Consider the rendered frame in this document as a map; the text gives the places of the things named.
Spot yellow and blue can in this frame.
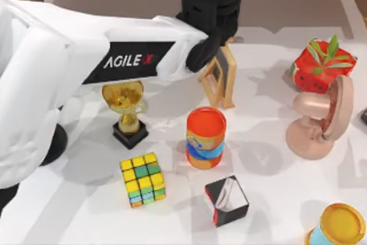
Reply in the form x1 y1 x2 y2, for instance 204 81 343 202
304 203 366 245

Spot gold trophy with black base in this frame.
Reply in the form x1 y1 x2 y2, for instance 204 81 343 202
101 80 150 150

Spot orange and blue can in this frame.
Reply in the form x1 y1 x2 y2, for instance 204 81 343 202
185 106 227 170

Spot pink desk fan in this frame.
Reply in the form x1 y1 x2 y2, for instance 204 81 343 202
285 76 355 160

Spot colourful puzzle cube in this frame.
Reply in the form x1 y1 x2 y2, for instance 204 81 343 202
119 152 167 209

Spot black red and white box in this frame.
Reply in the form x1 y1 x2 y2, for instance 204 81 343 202
204 174 250 228

